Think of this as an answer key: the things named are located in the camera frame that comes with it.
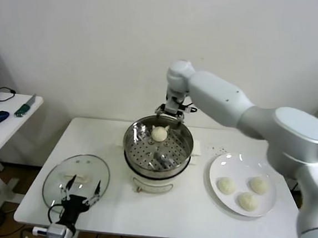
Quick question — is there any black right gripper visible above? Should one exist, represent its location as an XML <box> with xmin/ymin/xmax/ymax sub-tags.
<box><xmin>154</xmin><ymin>87</ymin><xmax>189</xmax><ymax>131</ymax></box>

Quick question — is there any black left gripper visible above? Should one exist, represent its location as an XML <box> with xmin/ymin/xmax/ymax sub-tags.
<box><xmin>54</xmin><ymin>173</ymin><xmax>103</xmax><ymax>233</ymax></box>

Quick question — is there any white steamed baozi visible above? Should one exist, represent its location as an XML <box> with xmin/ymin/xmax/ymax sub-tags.
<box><xmin>249</xmin><ymin>175</ymin><xmax>271</xmax><ymax>195</ymax></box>
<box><xmin>149</xmin><ymin>124</ymin><xmax>168</xmax><ymax>144</ymax></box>
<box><xmin>215</xmin><ymin>175</ymin><xmax>238</xmax><ymax>196</ymax></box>
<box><xmin>236</xmin><ymin>191</ymin><xmax>261</xmax><ymax>212</ymax></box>

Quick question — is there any round glass pot lid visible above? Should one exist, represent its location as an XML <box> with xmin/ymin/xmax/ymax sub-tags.
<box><xmin>40</xmin><ymin>150</ymin><xmax>112</xmax><ymax>218</ymax></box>

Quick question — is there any stainless steel steamer basket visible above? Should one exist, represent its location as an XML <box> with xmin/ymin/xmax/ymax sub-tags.
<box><xmin>113</xmin><ymin>111</ymin><xmax>206</xmax><ymax>181</ymax></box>

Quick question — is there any white round plate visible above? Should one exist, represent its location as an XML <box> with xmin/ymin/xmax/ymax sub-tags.
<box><xmin>202</xmin><ymin>151</ymin><xmax>280</xmax><ymax>220</ymax></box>

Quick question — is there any white side table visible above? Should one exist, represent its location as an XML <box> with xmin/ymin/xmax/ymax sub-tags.
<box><xmin>0</xmin><ymin>92</ymin><xmax>44</xmax><ymax>206</ymax></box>

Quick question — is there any green grey hand tool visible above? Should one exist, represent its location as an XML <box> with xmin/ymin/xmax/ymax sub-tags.
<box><xmin>14</xmin><ymin>92</ymin><xmax>37</xmax><ymax>119</ymax></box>

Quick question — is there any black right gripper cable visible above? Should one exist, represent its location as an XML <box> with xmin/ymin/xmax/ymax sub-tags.
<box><xmin>183</xmin><ymin>101</ymin><xmax>199</xmax><ymax>115</ymax></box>

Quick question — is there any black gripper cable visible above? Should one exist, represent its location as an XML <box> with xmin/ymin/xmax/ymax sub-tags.
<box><xmin>47</xmin><ymin>202</ymin><xmax>65</xmax><ymax>225</ymax></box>
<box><xmin>183</xmin><ymin>101</ymin><xmax>199</xmax><ymax>115</ymax></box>

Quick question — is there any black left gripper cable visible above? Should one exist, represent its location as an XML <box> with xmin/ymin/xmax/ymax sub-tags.
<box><xmin>47</xmin><ymin>202</ymin><xmax>65</xmax><ymax>225</ymax></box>

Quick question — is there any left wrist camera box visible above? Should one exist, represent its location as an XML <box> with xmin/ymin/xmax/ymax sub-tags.
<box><xmin>32</xmin><ymin>223</ymin><xmax>72</xmax><ymax>238</ymax></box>

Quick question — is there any black looped desk cable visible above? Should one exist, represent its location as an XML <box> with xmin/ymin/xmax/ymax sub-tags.
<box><xmin>0</xmin><ymin>87</ymin><xmax>17</xmax><ymax>104</ymax></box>

